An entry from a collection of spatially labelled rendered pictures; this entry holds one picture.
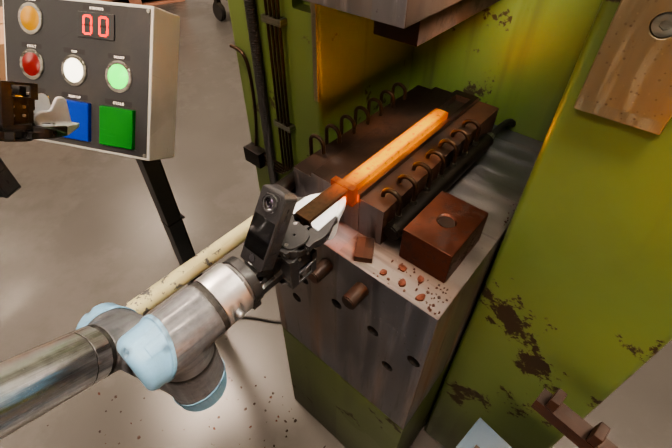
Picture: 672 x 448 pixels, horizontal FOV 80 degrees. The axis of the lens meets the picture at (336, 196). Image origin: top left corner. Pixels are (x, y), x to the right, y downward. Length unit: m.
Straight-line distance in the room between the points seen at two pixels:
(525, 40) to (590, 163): 0.40
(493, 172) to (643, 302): 0.34
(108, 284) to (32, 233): 0.57
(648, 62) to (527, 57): 0.45
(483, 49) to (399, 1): 0.53
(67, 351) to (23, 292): 1.57
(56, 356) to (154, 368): 0.13
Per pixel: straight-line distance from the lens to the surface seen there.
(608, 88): 0.55
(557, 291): 0.77
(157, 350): 0.51
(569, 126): 0.60
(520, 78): 0.98
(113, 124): 0.89
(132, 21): 0.87
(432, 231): 0.63
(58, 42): 0.98
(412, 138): 0.77
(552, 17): 0.93
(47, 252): 2.28
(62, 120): 0.77
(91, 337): 0.63
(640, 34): 0.53
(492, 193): 0.83
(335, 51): 0.82
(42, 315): 2.04
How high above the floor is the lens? 1.43
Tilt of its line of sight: 42 degrees down
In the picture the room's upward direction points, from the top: straight up
